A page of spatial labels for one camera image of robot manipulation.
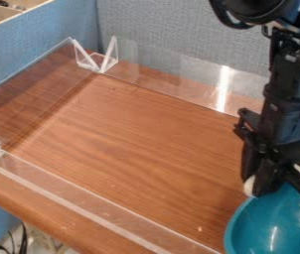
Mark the blue plastic bowl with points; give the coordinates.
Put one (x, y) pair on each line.
(265, 225)

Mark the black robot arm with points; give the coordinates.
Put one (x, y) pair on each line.
(278, 17)

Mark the white brown toy mushroom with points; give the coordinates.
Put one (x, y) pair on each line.
(248, 186)

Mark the clear acrylic front barrier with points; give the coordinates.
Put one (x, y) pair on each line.
(122, 221)

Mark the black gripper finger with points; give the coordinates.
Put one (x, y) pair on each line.
(251, 159)
(268, 176)

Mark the wooden shelf box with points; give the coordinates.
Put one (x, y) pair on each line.
(14, 8)

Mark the clear acrylic back barrier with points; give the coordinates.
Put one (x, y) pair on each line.
(208, 84)

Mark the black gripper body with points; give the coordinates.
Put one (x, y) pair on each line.
(274, 130)

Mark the clear acrylic barrier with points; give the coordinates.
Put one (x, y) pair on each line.
(122, 221)
(208, 84)

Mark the clear acrylic corner bracket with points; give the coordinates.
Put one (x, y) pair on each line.
(97, 62)

